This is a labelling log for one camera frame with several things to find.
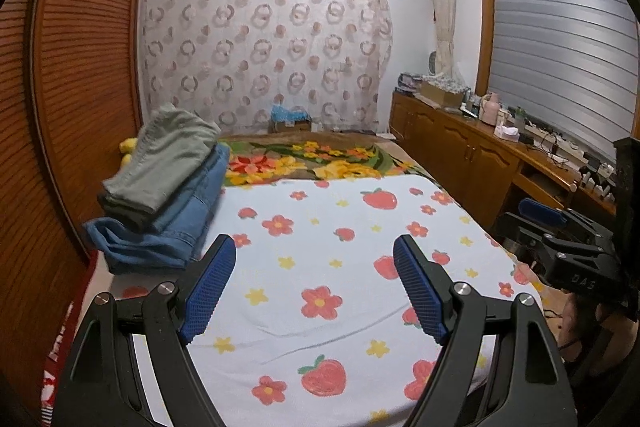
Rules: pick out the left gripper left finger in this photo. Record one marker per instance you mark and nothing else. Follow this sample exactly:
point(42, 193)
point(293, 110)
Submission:
point(201, 287)

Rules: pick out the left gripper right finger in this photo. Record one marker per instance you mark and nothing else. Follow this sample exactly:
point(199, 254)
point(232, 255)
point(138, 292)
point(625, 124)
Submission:
point(428, 287)

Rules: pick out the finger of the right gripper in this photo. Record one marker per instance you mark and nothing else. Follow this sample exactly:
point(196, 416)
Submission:
point(538, 212)
point(528, 236)

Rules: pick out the grey-green pants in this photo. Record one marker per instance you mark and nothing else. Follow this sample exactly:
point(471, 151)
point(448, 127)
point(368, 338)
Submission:
point(169, 148)

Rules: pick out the person's right hand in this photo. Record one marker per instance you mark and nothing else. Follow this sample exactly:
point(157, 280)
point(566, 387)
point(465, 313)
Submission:
point(583, 323)

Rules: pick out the wooden sideboard cabinet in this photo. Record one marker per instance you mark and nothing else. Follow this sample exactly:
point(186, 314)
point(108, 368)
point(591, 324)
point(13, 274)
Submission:
point(485, 175)

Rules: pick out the folded blue jeans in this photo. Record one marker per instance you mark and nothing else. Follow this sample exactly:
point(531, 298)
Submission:
point(176, 235)

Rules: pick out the white tissue box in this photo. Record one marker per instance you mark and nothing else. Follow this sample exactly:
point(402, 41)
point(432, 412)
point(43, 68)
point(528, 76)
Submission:
point(507, 133)

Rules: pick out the folded black garment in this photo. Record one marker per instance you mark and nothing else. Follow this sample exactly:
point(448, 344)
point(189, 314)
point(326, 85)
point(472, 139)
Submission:
point(134, 219)

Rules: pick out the white fruit-print bed sheet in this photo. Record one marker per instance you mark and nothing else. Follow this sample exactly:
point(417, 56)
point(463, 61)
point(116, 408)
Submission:
point(314, 327)

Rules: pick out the floral blanket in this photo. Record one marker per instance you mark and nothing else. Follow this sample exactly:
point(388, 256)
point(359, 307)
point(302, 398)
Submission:
point(316, 156)

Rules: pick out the pink kettle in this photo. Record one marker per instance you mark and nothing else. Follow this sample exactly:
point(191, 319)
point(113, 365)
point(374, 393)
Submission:
point(489, 109)

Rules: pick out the cardboard box on cabinet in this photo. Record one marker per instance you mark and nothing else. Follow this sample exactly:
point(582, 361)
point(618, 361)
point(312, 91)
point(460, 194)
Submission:
point(444, 90)

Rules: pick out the yellow plush toy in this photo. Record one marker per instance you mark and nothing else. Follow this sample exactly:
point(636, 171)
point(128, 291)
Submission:
point(126, 148)

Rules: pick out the blue item at headboard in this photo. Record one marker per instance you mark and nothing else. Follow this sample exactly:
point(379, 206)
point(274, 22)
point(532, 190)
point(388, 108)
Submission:
point(285, 120)

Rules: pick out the grey window blind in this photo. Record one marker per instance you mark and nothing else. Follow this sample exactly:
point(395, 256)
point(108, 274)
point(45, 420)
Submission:
point(572, 64)

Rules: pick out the pink circle-pattern curtain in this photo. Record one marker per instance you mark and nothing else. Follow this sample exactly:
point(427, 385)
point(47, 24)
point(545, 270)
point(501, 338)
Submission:
point(233, 61)

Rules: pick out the brown louvered wardrobe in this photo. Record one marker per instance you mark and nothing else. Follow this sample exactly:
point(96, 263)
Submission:
point(69, 93)

